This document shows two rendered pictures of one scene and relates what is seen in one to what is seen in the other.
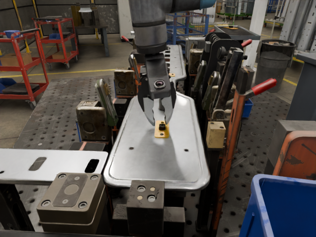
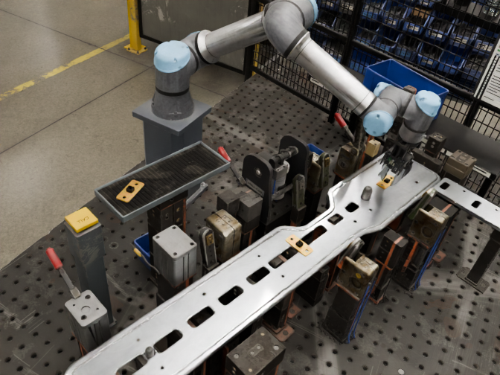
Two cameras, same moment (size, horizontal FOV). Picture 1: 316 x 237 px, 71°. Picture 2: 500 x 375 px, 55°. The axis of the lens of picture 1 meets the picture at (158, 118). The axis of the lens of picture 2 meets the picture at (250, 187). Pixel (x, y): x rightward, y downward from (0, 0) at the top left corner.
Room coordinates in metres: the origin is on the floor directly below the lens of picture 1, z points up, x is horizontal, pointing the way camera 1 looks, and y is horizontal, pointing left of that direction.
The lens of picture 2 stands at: (1.85, 0.44, 2.05)
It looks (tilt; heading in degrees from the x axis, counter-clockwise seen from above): 41 degrees down; 218
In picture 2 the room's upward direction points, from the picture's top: 7 degrees clockwise
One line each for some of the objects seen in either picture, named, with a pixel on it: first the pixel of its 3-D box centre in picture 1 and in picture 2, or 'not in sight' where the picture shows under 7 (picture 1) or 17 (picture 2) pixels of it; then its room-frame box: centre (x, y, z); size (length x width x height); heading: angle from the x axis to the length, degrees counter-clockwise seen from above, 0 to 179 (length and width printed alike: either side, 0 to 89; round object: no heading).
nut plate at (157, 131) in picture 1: (161, 127); (387, 181); (0.51, -0.01, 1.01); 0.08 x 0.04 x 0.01; 177
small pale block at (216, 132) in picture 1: (208, 184); (362, 180); (0.42, -0.13, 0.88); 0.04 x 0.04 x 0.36; 87
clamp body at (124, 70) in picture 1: (127, 105); (348, 297); (0.92, 0.14, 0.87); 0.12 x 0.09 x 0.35; 87
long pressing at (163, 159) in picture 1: (164, 74); (296, 251); (0.99, -0.03, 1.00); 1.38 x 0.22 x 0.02; 177
